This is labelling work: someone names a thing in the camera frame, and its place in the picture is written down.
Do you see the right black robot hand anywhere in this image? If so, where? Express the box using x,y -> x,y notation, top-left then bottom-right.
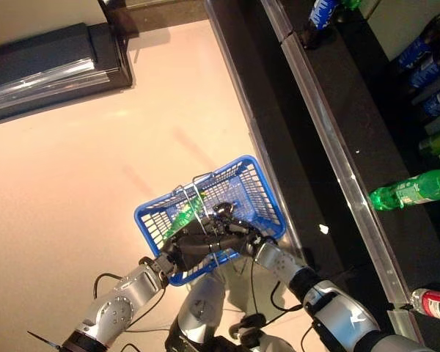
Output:
205,208 -> 276,254

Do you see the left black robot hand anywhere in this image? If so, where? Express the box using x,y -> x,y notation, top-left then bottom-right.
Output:
160,221 -> 243,274

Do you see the blue plastic shopping basket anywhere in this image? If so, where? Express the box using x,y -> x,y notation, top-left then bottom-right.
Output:
133,154 -> 287,287

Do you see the silver robot torso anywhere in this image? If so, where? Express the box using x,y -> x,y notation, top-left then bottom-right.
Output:
164,273 -> 271,352

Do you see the water bottle red cap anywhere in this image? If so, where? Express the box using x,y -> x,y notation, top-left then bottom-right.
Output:
409,287 -> 440,324

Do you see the dark grey shelf unit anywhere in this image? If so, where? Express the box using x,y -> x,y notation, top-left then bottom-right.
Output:
0,21 -> 134,128

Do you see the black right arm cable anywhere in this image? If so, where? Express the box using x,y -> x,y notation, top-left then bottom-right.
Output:
249,256 -> 305,312

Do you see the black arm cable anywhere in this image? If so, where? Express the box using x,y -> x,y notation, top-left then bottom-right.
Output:
92,272 -> 168,334
249,256 -> 305,312

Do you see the black base shelf clear rail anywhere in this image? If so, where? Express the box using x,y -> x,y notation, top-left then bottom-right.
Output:
204,0 -> 403,352

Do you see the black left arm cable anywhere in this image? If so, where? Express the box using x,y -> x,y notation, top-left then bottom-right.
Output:
92,272 -> 168,334

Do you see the black shelf board clear rail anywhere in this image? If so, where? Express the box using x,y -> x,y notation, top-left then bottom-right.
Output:
386,282 -> 440,352
258,0 -> 305,37
281,0 -> 440,312

